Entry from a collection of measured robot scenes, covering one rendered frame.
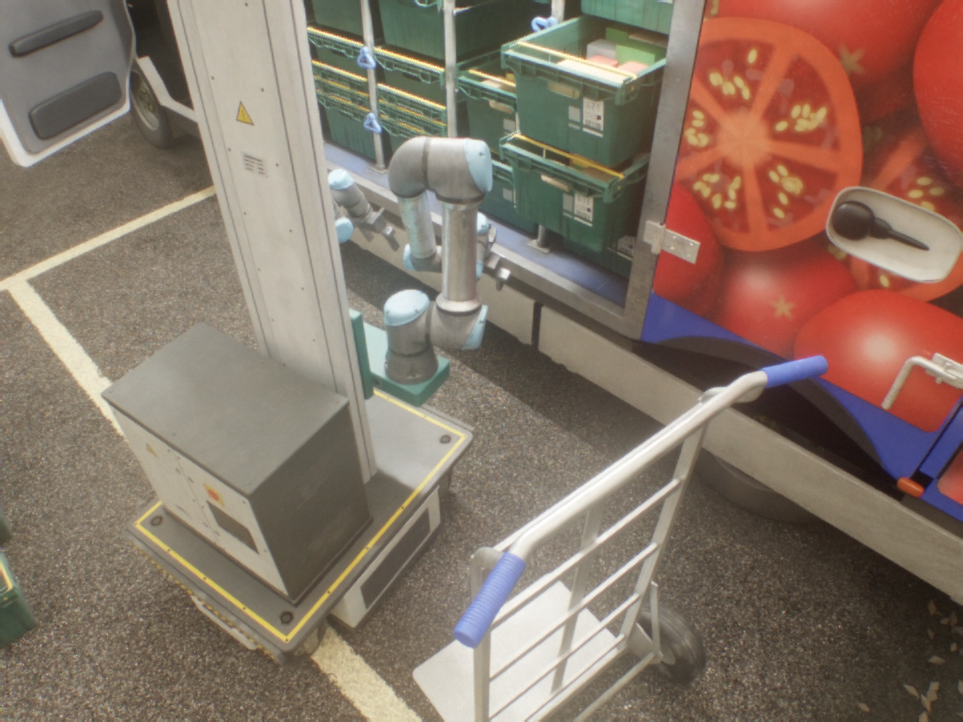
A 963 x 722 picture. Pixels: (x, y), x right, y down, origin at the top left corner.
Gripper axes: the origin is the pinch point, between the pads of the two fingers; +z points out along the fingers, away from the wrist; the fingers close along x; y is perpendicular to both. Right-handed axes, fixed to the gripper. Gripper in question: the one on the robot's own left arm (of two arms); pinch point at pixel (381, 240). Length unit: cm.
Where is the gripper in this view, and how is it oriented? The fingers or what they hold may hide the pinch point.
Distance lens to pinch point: 236.7
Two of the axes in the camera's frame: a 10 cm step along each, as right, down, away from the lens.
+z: 3.5, 5.1, 7.9
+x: -7.6, -3.4, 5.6
